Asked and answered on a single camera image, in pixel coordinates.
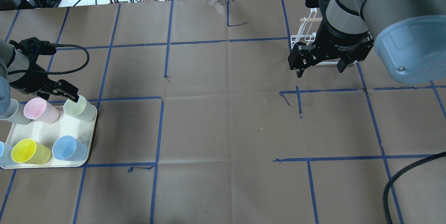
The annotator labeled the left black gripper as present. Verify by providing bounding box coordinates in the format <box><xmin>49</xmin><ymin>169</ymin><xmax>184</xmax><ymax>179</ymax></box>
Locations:
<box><xmin>8</xmin><ymin>65</ymin><xmax>84</xmax><ymax>105</ymax></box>

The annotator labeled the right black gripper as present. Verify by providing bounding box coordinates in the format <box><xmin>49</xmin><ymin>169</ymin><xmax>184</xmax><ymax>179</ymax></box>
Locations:
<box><xmin>288</xmin><ymin>25</ymin><xmax>374</xmax><ymax>78</ymax></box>

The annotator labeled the white plastic cup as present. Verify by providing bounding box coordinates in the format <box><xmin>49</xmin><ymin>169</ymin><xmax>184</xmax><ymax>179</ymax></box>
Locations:
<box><xmin>63</xmin><ymin>98</ymin><xmax>96</xmax><ymax>122</ymax></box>

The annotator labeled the light blue plastic cup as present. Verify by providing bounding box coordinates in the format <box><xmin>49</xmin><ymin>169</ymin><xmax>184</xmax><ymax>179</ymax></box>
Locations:
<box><xmin>52</xmin><ymin>135</ymin><xmax>88</xmax><ymax>162</ymax></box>

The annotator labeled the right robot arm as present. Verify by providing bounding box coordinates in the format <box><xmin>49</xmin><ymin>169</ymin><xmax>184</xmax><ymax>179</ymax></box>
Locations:
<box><xmin>288</xmin><ymin>0</ymin><xmax>446</xmax><ymax>84</ymax></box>

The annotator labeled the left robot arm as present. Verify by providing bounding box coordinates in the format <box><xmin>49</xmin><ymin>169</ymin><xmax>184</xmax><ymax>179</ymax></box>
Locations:
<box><xmin>0</xmin><ymin>37</ymin><xmax>90</xmax><ymax>114</ymax></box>

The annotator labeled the pink plastic cup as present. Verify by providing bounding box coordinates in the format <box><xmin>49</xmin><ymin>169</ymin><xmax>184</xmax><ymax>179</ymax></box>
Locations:
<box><xmin>23</xmin><ymin>98</ymin><xmax>60</xmax><ymax>123</ymax></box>

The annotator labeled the grey plastic cup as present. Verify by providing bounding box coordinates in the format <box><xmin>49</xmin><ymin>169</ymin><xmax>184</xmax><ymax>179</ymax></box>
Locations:
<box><xmin>0</xmin><ymin>99</ymin><xmax>32</xmax><ymax>125</ymax></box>

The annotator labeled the yellow plastic cup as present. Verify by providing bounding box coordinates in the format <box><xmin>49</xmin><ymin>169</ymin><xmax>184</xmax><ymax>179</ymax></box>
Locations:
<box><xmin>11</xmin><ymin>139</ymin><xmax>52</xmax><ymax>165</ymax></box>

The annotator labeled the cream plastic tray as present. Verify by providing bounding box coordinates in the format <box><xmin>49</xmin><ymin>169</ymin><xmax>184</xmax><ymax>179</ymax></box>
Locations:
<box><xmin>1</xmin><ymin>106</ymin><xmax>98</xmax><ymax>169</ymax></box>

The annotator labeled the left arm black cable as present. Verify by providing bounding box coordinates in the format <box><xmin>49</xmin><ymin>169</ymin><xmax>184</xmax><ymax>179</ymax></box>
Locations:
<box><xmin>7</xmin><ymin>44</ymin><xmax>90</xmax><ymax>77</ymax></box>

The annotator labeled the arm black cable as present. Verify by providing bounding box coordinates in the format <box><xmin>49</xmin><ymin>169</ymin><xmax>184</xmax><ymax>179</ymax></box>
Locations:
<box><xmin>7</xmin><ymin>44</ymin><xmax>90</xmax><ymax>77</ymax></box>
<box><xmin>383</xmin><ymin>152</ymin><xmax>446</xmax><ymax>224</ymax></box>

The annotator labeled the white wire cup rack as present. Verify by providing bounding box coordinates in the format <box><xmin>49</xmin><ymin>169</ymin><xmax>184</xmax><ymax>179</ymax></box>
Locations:
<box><xmin>290</xmin><ymin>6</ymin><xmax>367</xmax><ymax>48</ymax></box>

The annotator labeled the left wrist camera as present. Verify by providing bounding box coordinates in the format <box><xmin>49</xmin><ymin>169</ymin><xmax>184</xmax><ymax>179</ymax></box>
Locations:
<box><xmin>8</xmin><ymin>37</ymin><xmax>57</xmax><ymax>57</ymax></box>

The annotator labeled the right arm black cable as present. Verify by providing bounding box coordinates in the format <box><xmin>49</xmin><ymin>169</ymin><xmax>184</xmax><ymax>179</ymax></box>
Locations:
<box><xmin>383</xmin><ymin>152</ymin><xmax>446</xmax><ymax>224</ymax></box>

